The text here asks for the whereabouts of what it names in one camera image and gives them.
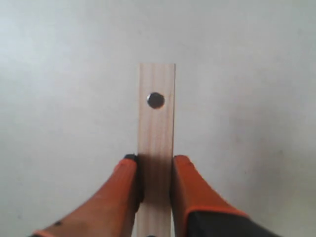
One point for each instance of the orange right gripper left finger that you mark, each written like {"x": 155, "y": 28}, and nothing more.
{"x": 110, "y": 212}

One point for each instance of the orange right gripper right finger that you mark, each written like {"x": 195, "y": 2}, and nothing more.
{"x": 199, "y": 211}

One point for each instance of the wooden stick with holes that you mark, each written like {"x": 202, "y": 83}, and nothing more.
{"x": 155, "y": 147}

